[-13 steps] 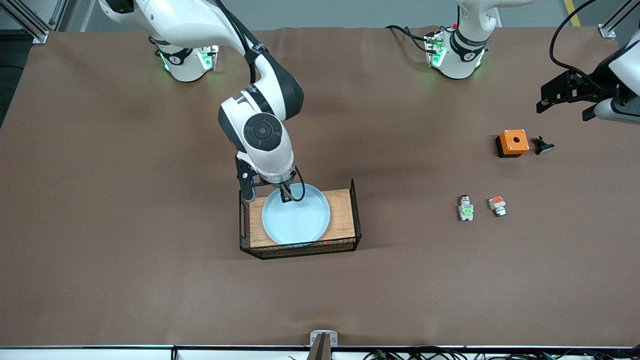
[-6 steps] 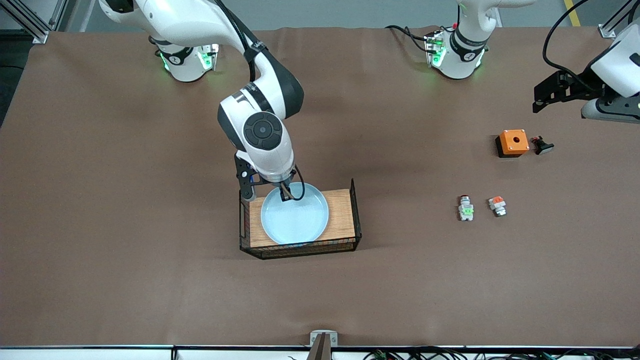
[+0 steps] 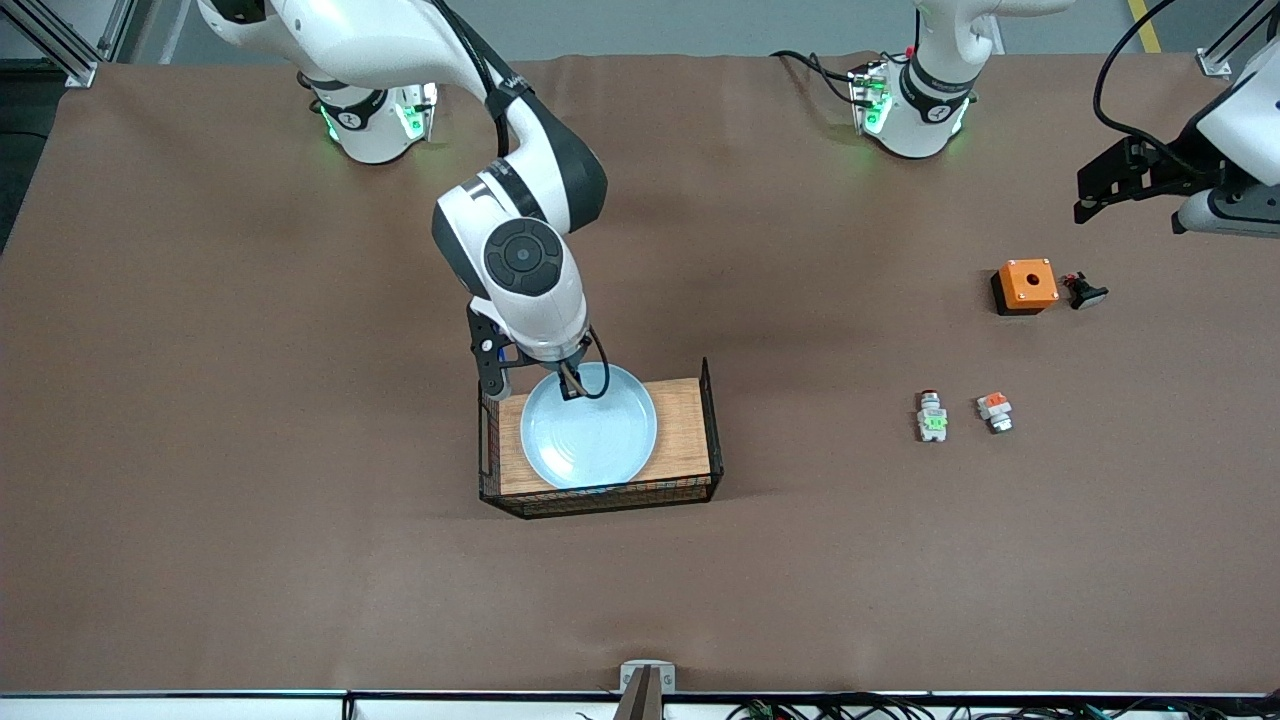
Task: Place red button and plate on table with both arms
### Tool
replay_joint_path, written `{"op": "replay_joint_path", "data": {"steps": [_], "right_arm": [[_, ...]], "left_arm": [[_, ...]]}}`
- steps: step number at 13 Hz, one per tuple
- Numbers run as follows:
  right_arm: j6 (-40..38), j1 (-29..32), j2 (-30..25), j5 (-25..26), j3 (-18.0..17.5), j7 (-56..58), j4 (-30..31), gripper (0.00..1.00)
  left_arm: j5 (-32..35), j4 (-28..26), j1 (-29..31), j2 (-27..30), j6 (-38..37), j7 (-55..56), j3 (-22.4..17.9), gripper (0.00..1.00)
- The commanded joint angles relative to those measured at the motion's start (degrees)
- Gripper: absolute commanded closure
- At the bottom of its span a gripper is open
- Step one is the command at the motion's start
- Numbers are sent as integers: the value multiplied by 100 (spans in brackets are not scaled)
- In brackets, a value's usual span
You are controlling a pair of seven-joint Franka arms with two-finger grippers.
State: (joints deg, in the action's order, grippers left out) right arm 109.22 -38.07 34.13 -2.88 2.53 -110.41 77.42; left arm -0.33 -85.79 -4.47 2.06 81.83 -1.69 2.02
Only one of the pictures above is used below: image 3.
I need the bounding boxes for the light blue plate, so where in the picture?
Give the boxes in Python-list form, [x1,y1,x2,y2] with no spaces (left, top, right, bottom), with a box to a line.
[520,362,658,491]

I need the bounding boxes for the black push button white cap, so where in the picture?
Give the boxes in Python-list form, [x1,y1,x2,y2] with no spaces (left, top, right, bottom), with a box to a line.
[1060,271,1109,311]

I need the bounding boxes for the brown table cover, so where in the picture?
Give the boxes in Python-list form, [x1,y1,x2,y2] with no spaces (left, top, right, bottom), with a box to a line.
[0,50,1280,696]

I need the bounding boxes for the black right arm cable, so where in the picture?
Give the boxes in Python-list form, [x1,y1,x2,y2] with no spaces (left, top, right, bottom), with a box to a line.
[585,325,613,401]

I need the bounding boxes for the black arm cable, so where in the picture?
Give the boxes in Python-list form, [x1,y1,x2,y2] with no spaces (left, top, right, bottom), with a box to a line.
[585,325,613,401]
[1093,0,1216,161]

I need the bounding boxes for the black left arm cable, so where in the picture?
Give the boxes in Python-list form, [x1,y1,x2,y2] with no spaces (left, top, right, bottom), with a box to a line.
[1093,0,1216,161]

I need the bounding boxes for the aluminium frame profile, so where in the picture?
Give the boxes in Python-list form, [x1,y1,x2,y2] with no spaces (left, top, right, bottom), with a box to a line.
[0,0,136,89]
[1197,0,1280,78]

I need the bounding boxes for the black wire basket wooden base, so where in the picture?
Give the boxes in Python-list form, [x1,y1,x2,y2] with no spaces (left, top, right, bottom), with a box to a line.
[477,357,724,519]

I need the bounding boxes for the orange button enclosure box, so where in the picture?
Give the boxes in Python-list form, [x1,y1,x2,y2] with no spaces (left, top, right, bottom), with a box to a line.
[990,258,1059,317]

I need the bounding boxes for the grey metal bracket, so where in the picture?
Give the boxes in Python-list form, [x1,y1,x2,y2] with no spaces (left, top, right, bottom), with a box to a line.
[620,660,677,695]

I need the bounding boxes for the brown post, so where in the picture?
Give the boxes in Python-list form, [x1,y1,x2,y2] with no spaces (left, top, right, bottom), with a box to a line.
[612,667,663,720]

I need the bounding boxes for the black base cable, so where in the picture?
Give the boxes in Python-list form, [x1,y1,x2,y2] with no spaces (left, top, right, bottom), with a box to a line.
[770,48,866,106]

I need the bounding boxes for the black cable bundle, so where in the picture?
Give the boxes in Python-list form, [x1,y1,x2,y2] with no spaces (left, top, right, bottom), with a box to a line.
[725,693,1280,720]

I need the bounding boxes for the white table edge rail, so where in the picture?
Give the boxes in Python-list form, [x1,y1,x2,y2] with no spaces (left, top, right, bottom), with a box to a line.
[0,690,1280,720]

